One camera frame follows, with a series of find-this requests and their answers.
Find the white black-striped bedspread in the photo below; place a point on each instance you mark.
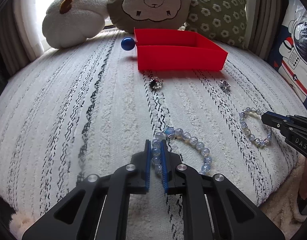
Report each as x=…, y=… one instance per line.
x=88, y=109

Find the green daisy pattern pillow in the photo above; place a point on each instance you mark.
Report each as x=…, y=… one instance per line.
x=220, y=20

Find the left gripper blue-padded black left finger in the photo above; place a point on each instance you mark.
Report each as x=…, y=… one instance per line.
x=97, y=208

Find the red plastic tray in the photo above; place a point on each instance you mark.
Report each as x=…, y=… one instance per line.
x=164, y=50

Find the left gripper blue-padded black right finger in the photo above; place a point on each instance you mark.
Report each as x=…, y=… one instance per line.
x=213, y=208

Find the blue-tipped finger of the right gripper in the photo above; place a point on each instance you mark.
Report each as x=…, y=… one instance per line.
x=268, y=113

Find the astronaut print pillow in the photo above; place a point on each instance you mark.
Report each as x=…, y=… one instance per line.
x=289, y=52

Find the blue ball knob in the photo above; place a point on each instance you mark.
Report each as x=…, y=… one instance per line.
x=128, y=43

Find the white pumpkin plush cushion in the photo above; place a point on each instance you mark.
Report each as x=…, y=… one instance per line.
x=68, y=23

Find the round beige sheep cushion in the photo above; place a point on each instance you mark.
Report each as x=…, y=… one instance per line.
x=128, y=15

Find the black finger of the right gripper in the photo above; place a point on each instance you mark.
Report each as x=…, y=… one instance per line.
x=272, y=121

